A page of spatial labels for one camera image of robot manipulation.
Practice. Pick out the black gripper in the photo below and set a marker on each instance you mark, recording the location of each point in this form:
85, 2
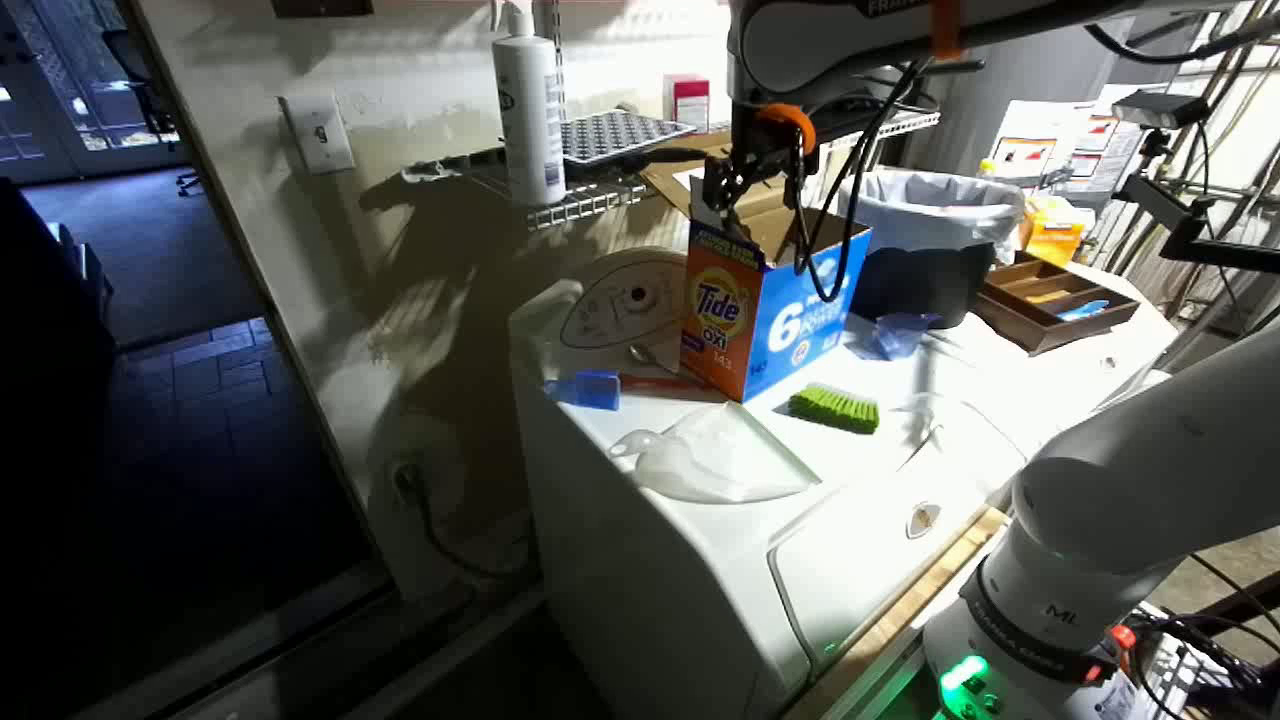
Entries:
763, 146

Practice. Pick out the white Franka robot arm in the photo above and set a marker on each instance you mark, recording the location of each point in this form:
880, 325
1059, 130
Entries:
1145, 481

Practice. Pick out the pink box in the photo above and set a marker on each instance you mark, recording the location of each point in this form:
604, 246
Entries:
691, 107

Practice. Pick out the grey ridged tray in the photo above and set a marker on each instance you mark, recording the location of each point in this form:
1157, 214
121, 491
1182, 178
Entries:
623, 133

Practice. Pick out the Tide detergent cardboard box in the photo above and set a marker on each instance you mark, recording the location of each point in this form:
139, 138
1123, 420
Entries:
766, 313

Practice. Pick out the dark plastic bin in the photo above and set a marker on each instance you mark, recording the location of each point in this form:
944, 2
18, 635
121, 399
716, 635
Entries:
935, 207

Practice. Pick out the tall white bottle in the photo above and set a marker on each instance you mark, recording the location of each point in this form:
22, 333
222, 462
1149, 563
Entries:
530, 107

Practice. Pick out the black bin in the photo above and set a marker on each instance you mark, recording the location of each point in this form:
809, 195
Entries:
920, 281

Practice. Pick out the small blue block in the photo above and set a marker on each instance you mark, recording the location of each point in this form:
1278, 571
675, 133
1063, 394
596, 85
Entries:
585, 390

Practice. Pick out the yellow package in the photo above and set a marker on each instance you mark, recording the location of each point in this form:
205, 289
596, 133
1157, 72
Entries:
1054, 231

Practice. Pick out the white printed cardboard box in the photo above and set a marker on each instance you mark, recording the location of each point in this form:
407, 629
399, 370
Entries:
1063, 146

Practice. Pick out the brown wooden tray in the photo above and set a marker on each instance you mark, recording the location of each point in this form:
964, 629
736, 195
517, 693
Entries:
1054, 305

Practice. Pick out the white washing machine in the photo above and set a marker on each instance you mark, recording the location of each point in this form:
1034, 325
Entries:
693, 575

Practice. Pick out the wooden board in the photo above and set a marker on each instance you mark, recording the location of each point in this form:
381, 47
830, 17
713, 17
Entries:
907, 602

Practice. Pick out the green lit device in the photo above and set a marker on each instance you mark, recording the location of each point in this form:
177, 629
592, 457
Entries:
964, 685

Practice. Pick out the white wall outlet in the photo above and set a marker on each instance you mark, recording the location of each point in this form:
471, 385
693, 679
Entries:
318, 133

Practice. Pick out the black camera stand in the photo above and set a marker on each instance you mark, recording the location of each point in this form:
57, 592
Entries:
1172, 200

